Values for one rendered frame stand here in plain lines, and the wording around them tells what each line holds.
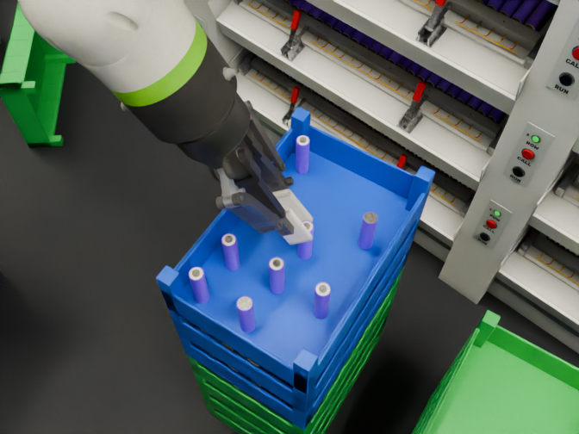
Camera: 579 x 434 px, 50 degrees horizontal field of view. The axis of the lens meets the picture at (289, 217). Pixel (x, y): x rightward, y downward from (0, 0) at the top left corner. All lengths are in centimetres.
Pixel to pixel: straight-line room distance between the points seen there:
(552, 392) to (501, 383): 7
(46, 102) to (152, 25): 124
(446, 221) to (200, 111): 79
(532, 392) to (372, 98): 55
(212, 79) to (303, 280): 33
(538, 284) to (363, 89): 48
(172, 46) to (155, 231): 94
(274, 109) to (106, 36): 93
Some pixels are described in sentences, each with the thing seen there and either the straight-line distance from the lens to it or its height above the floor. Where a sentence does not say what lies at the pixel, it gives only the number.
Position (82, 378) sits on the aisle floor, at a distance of 130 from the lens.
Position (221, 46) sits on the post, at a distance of 136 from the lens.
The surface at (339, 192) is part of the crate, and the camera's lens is 85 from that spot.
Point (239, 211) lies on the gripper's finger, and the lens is 62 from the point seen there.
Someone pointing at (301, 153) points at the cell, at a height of 53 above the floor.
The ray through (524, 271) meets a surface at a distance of 123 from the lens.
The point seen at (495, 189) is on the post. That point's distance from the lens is 107.
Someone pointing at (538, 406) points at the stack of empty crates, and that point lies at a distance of 95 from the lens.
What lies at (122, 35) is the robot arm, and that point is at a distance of 48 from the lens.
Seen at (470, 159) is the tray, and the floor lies 35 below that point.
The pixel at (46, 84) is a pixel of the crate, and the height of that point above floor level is 0.
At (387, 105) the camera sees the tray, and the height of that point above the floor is 35.
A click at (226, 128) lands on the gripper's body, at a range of 57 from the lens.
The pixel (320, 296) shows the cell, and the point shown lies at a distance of 70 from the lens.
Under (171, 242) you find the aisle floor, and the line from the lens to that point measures 139.
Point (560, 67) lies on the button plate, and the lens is 87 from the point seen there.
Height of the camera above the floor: 118
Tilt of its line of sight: 58 degrees down
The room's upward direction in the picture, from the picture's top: straight up
